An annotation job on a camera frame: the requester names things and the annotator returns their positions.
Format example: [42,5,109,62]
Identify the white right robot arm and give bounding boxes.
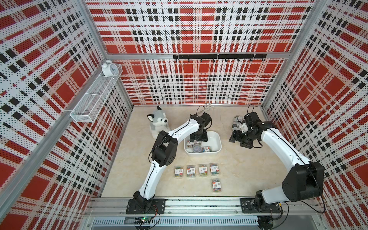
[229,121,325,205]

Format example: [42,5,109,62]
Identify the black hook rail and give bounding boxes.
[173,54,267,61]

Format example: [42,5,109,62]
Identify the round clear clip tub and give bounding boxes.
[193,143,202,153]

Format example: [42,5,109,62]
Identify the grey white husky plush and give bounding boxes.
[147,105,171,139]

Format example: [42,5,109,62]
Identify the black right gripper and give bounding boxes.
[229,129,258,149]

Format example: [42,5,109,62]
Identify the white wire mesh shelf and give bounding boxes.
[71,63,122,123]

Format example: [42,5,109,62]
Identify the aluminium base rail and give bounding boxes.
[81,196,328,230]

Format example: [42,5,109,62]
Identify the white plastic storage box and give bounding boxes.
[184,131,222,156]

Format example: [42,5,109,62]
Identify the paper clip box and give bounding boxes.
[209,163,220,176]
[186,141,194,150]
[186,165,196,178]
[174,165,184,178]
[211,178,222,193]
[201,146,212,152]
[198,164,208,177]

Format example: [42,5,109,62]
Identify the white handled scissors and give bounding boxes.
[200,103,215,112]

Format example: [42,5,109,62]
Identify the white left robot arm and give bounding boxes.
[133,112,212,210]

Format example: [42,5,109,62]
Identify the white alarm clock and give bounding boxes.
[102,60,119,77]

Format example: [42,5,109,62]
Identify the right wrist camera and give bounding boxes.
[240,112,261,133]

